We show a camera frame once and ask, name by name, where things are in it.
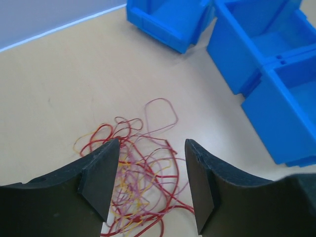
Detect blue bin double front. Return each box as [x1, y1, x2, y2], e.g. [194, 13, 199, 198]
[207, 0, 316, 167]

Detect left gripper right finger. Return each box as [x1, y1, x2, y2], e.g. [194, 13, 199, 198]
[185, 139, 316, 237]

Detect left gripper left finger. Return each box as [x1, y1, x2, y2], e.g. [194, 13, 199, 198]
[0, 139, 119, 237]

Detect red wires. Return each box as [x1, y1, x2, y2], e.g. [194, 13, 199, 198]
[73, 98, 196, 237]

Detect blue bin rear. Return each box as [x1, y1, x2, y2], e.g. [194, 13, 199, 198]
[126, 0, 215, 53]

